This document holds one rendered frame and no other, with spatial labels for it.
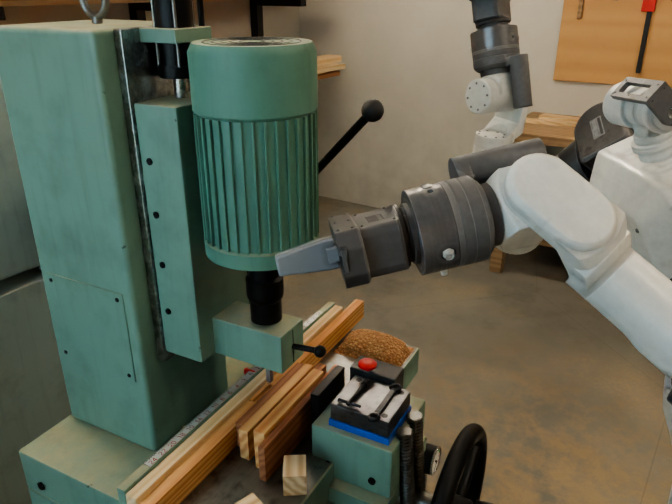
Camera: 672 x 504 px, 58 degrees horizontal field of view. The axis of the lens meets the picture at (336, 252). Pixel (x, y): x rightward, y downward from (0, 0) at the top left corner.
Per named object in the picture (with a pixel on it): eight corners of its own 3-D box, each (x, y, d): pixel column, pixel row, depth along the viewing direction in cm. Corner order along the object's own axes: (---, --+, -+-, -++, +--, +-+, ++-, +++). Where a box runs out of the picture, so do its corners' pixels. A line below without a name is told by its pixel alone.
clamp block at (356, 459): (389, 502, 91) (391, 454, 87) (310, 471, 97) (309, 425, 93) (424, 441, 103) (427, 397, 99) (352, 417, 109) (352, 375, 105)
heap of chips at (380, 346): (397, 371, 117) (398, 354, 115) (332, 352, 123) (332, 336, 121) (414, 348, 124) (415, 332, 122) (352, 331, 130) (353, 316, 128)
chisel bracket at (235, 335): (282, 383, 99) (281, 337, 96) (213, 360, 105) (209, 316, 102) (306, 360, 105) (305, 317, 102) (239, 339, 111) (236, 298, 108)
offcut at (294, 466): (284, 473, 92) (283, 454, 91) (306, 473, 92) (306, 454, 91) (283, 496, 88) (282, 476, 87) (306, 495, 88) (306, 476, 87)
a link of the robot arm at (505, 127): (509, 73, 122) (497, 139, 128) (478, 75, 118) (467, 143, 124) (535, 79, 118) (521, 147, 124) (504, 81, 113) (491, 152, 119)
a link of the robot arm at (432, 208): (354, 317, 57) (479, 287, 57) (331, 217, 54) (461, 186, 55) (342, 281, 69) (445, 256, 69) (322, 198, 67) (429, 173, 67)
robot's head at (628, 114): (649, 125, 98) (635, 74, 95) (693, 135, 89) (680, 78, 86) (612, 144, 98) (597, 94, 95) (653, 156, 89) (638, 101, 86)
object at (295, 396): (266, 471, 93) (264, 434, 90) (255, 467, 93) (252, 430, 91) (324, 405, 107) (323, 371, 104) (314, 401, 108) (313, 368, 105)
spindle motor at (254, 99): (280, 284, 85) (270, 49, 72) (181, 260, 92) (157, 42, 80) (339, 241, 99) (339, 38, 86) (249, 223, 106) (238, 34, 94)
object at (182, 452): (140, 527, 83) (135, 499, 81) (129, 521, 84) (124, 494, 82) (343, 327, 132) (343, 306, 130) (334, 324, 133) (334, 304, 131)
